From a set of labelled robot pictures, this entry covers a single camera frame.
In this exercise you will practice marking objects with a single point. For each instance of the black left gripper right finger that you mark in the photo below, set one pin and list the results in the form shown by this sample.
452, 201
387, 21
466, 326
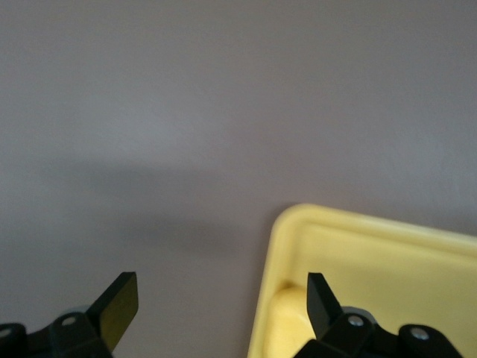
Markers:
322, 309

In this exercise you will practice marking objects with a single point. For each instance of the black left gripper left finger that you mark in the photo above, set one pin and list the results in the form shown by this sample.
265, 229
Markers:
115, 306

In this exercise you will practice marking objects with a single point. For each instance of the yellow potato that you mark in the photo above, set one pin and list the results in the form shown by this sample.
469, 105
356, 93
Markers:
285, 328

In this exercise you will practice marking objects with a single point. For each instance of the yellow plastic tray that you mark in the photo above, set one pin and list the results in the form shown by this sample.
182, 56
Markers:
391, 268

